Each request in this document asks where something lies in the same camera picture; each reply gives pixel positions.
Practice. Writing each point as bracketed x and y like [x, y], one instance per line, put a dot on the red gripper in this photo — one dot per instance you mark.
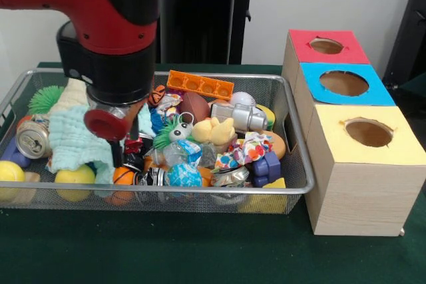
[106, 125]

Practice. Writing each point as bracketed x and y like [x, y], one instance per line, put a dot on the mint muslin cloth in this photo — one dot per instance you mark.
[73, 137]

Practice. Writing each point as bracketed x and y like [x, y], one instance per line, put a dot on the clear blue-print plastic packet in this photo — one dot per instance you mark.
[183, 154]

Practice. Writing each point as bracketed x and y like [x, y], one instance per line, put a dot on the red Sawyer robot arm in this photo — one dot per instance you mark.
[100, 14]

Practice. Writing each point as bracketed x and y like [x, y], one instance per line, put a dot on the silver mesh bin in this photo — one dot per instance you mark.
[293, 164]

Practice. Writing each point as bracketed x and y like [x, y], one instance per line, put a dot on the wooden three-hole box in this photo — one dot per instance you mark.
[359, 197]

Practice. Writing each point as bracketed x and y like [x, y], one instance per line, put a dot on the green spiky toy with eyes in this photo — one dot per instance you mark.
[173, 134]

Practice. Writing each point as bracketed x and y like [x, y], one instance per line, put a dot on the globe print ball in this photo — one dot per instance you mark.
[183, 176]

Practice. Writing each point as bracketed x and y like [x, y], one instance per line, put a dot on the brown toy football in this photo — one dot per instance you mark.
[194, 106]

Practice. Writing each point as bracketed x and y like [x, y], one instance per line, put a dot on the yellow plush duck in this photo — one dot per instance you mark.
[214, 131]

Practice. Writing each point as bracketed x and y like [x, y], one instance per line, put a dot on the orange plastic tray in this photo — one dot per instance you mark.
[199, 84]

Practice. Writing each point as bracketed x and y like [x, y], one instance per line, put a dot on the crushed silver drink can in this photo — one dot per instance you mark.
[31, 142]

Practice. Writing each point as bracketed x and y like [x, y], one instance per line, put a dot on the polka dot crumpled wrapper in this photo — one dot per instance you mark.
[246, 152]

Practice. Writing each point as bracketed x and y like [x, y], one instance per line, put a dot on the dark green tablecloth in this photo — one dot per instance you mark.
[199, 250]

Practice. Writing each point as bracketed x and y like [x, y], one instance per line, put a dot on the purple toy block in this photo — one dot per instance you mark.
[266, 166]

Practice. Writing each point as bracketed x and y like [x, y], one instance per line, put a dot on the black chair back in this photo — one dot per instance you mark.
[411, 31]

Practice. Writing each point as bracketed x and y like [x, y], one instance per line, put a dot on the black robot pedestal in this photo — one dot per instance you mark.
[199, 14]

